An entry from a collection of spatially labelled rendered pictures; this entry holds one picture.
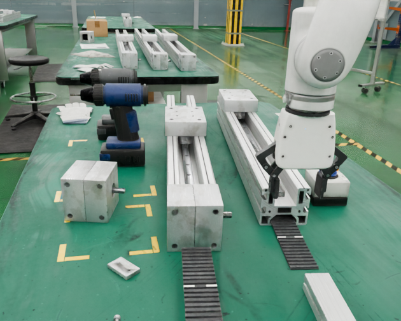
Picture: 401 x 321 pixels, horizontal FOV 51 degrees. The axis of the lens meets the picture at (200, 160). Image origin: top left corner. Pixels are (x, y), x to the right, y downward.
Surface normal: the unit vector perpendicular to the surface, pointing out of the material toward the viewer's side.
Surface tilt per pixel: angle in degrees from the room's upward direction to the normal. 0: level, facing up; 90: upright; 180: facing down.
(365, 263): 0
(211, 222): 90
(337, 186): 90
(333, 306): 0
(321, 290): 0
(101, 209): 90
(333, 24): 80
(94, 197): 90
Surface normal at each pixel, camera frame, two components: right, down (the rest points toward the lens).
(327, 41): -0.28, 0.27
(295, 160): 0.05, 0.36
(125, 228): 0.03, -0.93
